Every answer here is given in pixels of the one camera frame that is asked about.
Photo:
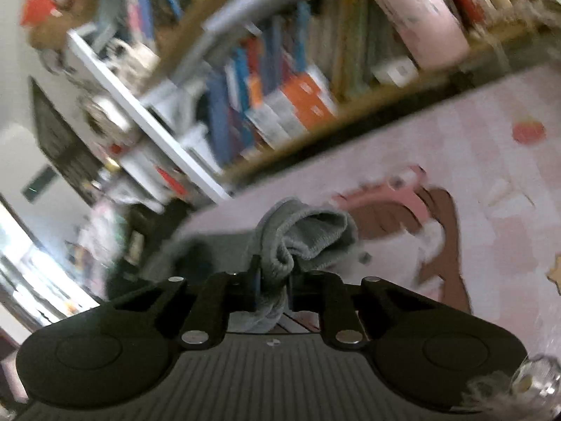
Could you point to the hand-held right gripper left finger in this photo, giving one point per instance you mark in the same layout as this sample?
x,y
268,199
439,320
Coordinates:
x,y
254,281

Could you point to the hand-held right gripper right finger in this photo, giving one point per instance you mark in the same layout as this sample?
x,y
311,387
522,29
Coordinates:
x,y
300,286

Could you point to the grey sweater with white print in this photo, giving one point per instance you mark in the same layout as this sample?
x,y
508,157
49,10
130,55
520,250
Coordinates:
x,y
307,232

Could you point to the orange and white book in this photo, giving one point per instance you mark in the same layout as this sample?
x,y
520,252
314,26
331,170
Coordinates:
x,y
309,98
276,120

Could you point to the pink printed blanket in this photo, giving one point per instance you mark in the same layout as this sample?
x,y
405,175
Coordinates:
x,y
482,184

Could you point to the wooden bookshelf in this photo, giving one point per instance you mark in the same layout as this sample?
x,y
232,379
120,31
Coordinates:
x,y
394,92

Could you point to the row of upright books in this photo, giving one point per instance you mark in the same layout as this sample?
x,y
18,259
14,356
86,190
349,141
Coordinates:
x,y
271,52

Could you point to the small white box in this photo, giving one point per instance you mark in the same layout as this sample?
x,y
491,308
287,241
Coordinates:
x,y
394,70

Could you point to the pink cylinder container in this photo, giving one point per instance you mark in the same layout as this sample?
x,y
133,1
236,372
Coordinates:
x,y
412,8

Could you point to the dark wall board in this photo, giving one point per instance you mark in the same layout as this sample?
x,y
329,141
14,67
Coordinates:
x,y
61,140

